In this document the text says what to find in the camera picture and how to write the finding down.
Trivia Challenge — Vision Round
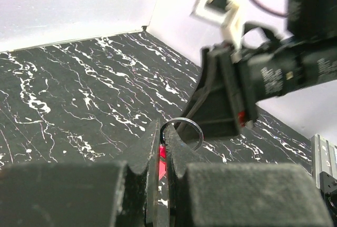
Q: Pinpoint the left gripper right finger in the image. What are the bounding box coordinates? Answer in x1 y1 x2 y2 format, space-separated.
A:
161 124 333 226

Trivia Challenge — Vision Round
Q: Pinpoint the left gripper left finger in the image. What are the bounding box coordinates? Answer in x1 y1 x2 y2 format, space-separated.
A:
1 120 161 226

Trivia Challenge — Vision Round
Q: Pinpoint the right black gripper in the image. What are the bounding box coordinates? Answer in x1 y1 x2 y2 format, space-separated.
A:
181 38 336 137

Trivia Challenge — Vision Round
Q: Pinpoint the metal key ring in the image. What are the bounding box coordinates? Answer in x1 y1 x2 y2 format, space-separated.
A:
160 117 205 152

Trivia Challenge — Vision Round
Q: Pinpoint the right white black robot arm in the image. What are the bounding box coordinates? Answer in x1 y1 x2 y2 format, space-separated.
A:
175 0 336 140

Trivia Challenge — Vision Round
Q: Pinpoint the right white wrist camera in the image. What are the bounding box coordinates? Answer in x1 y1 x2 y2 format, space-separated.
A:
191 0 244 51

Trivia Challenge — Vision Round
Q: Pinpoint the aluminium frame rail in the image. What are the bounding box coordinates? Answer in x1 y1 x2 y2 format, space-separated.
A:
310 133 337 212

